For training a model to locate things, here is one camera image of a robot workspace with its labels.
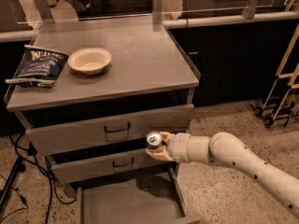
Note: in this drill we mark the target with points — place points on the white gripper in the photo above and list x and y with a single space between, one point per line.
179 147

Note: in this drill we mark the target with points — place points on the redbull can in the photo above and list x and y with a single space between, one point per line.
154 140

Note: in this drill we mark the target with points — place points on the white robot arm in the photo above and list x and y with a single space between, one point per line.
226 150

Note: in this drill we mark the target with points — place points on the bottom grey drawer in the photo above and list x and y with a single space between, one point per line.
146 196

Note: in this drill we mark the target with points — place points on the grey drawer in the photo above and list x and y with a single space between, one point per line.
146 196
88 133
75 166

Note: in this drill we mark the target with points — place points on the grey drawer cabinet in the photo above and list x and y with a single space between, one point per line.
147 71

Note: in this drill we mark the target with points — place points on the middle grey drawer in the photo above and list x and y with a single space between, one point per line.
75 166

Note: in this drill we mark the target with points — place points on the top grey drawer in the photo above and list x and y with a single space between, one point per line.
88 133

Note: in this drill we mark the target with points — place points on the black tripod leg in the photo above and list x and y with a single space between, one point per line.
17 168

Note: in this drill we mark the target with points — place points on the blue kettle chips bag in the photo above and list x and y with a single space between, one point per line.
40 68

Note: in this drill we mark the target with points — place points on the white railing bar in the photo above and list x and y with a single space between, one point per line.
174 24

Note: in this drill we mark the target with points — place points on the clear acrylic barrier panel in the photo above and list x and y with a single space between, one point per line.
155 0

